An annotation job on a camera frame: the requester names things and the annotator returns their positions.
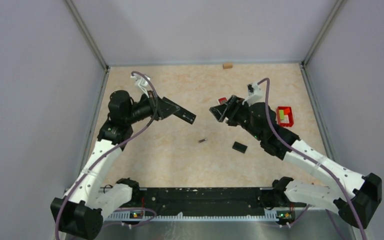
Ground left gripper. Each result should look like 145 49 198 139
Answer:
125 89 180 124

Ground black remote battery cover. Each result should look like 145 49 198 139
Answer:
232 141 248 154

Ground black remote control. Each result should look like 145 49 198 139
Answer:
173 105 197 125

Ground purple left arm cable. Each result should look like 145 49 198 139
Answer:
54 71 160 240

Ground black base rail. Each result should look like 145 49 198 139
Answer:
121 187 306 217

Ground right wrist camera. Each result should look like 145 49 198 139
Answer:
242 82 263 106

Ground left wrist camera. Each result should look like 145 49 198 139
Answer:
130 73 151 98

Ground red plastic bin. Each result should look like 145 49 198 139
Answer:
276 106 294 128

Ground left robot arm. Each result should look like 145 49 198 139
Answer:
50 90 181 240

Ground small wooden block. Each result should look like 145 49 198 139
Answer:
222 62 233 70

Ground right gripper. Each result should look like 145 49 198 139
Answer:
210 95 264 141

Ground white remote control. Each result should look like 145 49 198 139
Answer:
218 97 228 105

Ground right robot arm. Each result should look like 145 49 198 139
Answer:
209 95 382 229

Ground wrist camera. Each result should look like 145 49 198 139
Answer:
242 82 263 106
130 73 151 98

